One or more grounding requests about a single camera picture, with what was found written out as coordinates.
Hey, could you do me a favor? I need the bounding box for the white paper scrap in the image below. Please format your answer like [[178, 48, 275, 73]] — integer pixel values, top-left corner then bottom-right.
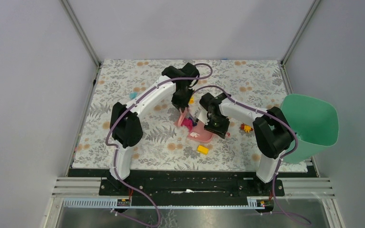
[[190, 132, 198, 138]]

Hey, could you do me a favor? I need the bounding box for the yellow grid toy block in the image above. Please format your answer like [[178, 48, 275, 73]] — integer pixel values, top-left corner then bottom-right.
[[189, 96, 195, 105]]

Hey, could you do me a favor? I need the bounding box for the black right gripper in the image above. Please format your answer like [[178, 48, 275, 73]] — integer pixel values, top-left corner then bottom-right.
[[204, 114, 230, 139]]

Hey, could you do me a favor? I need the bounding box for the pink hand brush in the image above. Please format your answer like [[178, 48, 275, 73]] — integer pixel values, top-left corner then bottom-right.
[[176, 107, 189, 127]]

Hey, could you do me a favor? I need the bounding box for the pink dustpan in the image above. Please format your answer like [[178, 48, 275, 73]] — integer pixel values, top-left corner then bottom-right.
[[187, 121, 217, 143]]

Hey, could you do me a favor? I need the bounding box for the small yellow block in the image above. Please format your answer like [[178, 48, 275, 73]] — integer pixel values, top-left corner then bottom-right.
[[197, 145, 209, 155]]

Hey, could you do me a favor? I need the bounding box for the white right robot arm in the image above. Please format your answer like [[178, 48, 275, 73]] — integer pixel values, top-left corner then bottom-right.
[[199, 93, 296, 196]]

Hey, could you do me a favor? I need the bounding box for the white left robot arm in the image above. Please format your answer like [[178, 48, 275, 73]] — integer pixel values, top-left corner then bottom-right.
[[105, 63, 200, 195]]

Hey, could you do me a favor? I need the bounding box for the cyan paper scrap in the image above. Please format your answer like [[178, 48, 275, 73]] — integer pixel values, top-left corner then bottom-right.
[[129, 92, 138, 100]]

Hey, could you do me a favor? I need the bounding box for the magenta paper scrap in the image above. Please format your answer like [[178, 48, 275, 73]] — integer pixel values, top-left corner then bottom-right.
[[181, 118, 194, 132]]

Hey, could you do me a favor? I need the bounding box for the green trash bin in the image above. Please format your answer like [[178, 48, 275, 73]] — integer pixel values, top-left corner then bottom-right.
[[280, 94, 339, 164]]

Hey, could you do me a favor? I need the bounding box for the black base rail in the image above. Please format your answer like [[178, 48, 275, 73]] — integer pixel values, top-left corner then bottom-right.
[[67, 168, 299, 207]]

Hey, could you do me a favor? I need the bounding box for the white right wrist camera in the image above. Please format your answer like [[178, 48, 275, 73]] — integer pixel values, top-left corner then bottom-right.
[[197, 110, 209, 124]]

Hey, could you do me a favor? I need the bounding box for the toy brick car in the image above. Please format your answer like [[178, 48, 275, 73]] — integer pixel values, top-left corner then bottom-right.
[[240, 123, 253, 133]]

